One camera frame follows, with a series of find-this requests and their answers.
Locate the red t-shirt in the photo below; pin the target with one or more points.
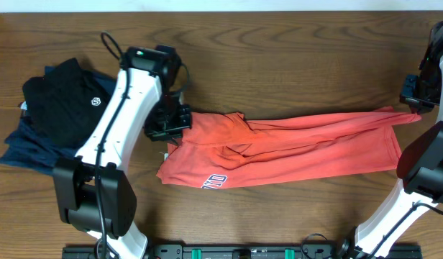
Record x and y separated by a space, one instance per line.
227 151

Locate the black folded polo shirt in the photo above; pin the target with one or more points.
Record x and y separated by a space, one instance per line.
67 102

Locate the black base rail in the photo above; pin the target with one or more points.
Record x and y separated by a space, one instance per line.
321 249

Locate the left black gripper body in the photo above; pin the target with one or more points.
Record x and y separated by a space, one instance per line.
171 124

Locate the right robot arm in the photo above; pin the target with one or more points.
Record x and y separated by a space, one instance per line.
419 187

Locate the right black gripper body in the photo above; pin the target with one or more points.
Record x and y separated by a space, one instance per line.
423 91

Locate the navy folded shirt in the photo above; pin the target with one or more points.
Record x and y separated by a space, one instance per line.
31 148

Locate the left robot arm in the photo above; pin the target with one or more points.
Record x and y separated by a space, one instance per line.
93 192

